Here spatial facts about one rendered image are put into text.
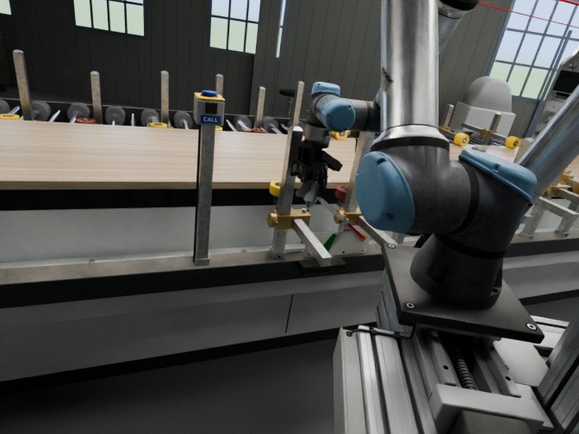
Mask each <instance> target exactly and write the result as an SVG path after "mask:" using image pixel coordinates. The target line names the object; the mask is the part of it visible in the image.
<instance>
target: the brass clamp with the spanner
mask: <svg viewBox="0 0 579 434"><path fill-rule="evenodd" d="M336 211H337V212H338V213H339V214H340V215H341V216H342V217H346V218H347V219H348V220H349V223H350V224H351V225H352V226H358V224H357V220H358V217H359V216H362V214H361V212H360V209H359V208H357V211H356V213H347V212H346V211H345V210H344V209H343V208H340V209H339V210H336ZM333 218H334V221H335V223H336V224H342V223H341V220H340V219H339V218H338V217H337V216H335V215H333ZM342 225H343V224H342ZM343 226H344V225H343Z"/></svg>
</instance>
